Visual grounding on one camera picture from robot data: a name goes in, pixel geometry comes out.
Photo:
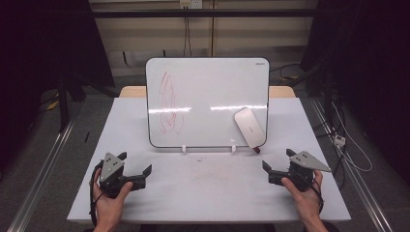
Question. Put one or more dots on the small red marker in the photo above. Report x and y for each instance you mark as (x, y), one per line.
(257, 150)

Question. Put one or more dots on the black horizontal bar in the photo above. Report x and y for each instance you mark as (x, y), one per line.
(193, 13)

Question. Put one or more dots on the black curtain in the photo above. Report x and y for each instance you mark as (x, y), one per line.
(42, 48)
(370, 64)

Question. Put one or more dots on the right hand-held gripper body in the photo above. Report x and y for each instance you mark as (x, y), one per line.
(304, 167)

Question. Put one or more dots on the white power adapter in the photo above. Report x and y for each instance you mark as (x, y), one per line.
(339, 140)

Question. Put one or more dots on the white whiteboard eraser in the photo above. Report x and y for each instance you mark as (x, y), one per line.
(249, 127)

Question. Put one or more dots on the black metal stand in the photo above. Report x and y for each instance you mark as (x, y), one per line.
(63, 103)

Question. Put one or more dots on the metal floor rail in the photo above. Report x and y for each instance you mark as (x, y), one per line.
(354, 174)
(42, 174)

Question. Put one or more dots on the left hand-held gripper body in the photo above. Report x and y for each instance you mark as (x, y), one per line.
(111, 167)

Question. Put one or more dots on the person's right hand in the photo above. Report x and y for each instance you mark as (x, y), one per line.
(304, 201)

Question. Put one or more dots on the wooden table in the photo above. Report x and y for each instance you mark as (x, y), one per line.
(132, 92)

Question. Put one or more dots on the white whiteboard foot clip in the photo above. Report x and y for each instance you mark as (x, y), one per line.
(233, 149)
(183, 149)

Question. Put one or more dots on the person's left hand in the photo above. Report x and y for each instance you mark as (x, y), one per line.
(109, 209)

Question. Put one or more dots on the white wall socket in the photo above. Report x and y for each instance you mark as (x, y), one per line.
(190, 3)

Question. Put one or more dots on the small black floor object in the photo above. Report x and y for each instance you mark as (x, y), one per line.
(86, 137)

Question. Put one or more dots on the white whiteboard with black rim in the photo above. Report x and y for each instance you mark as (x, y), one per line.
(206, 93)

